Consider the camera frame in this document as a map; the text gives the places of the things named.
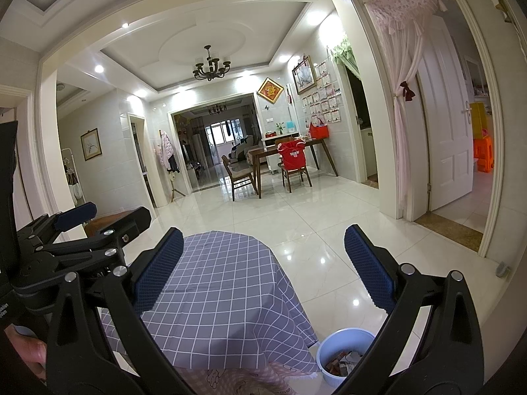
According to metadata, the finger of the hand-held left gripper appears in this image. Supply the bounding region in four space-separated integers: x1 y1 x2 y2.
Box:
16 202 98 248
35 208 152 280

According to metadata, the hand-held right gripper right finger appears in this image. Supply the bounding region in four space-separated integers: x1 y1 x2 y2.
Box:
333 225 484 395

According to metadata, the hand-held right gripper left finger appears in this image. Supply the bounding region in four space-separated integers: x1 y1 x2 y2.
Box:
45 228 194 395

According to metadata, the light blue plastic bin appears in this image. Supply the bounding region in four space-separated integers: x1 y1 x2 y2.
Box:
316 328 376 387

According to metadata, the person's left hand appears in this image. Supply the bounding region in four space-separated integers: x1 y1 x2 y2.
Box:
0 329 47 381

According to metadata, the brown pink bench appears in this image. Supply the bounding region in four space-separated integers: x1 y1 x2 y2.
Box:
82 212 136 236

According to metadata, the white metal rack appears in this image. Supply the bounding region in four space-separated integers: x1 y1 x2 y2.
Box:
61 150 85 206

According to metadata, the wooden coat stand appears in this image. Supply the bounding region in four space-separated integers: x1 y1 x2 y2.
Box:
155 129 185 204

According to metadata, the small framed picture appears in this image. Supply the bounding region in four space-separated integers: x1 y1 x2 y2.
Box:
81 128 100 162

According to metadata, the blue checked tablecloth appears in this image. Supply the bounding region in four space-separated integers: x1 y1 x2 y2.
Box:
101 230 320 373

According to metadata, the pink jacket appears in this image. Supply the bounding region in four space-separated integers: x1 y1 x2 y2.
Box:
158 132 176 169

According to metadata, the wooden dining chair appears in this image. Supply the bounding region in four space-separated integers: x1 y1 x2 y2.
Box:
277 140 313 193
221 154 259 201

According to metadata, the white appliance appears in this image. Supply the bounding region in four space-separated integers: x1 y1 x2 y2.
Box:
362 127 377 177

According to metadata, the pink sheer door curtain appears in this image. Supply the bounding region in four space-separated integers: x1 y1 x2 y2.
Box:
366 0 449 221

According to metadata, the red chair cover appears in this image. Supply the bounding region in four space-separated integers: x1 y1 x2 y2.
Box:
278 140 306 169

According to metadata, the pink printed table cover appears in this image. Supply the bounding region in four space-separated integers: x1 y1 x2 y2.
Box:
181 362 319 395

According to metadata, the grey sofa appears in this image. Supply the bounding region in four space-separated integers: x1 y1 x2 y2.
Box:
228 135 256 161

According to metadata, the red bag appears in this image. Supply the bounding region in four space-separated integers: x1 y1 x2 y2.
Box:
309 116 330 140

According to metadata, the wooden dining table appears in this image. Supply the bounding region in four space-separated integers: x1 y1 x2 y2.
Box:
249 138 339 199

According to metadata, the white panel door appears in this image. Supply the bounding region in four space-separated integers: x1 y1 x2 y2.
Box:
416 16 474 212

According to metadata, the white sideboard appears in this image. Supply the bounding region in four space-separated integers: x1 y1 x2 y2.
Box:
261 134 301 173

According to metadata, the orange plastic stool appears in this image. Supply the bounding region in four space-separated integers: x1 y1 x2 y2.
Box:
473 138 495 173

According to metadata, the black chandelier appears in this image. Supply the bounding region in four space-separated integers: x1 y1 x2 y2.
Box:
193 45 231 82

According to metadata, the yellow plastic object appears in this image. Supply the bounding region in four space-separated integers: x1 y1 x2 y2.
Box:
469 103 488 141

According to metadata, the large framed painting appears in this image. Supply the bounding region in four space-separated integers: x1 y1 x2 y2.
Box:
292 55 318 94

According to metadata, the green door valance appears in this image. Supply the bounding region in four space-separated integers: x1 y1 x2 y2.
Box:
331 36 363 79

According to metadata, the group of wall certificates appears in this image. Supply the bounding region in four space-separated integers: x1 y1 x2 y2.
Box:
300 61 343 124

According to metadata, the red diamond wall decoration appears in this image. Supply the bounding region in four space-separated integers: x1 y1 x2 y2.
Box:
257 76 286 104

